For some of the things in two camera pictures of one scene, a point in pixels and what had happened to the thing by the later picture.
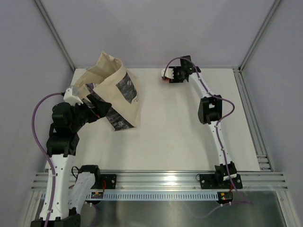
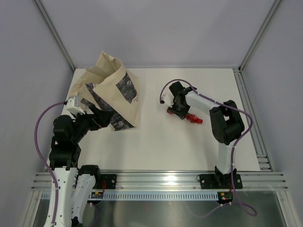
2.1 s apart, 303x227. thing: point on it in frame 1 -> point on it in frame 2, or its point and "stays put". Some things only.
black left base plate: x=105 y=181 stays put
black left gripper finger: x=102 y=109 -> x=104 y=118
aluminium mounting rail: x=178 y=179 stays put
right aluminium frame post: x=275 y=4 stays put
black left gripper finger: x=93 y=100 -> x=94 y=110
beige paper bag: x=108 y=81 stays put
